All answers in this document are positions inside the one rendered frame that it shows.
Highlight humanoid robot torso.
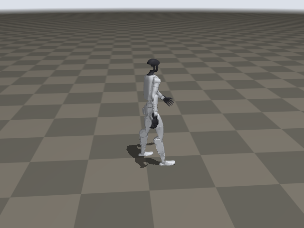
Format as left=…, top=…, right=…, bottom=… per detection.
left=143, top=74, right=158, bottom=116

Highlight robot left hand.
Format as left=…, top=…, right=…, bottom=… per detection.
left=163, top=95, right=173, bottom=106

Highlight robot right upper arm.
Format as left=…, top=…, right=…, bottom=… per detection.
left=151, top=77, right=161, bottom=100

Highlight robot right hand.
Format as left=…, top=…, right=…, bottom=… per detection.
left=150, top=113, right=159, bottom=129

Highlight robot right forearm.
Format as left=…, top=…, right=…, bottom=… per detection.
left=152, top=95, right=158, bottom=116

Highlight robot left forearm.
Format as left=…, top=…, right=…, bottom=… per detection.
left=158, top=91, right=165, bottom=100

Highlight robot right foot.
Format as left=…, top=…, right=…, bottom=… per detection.
left=159, top=161, right=175, bottom=166

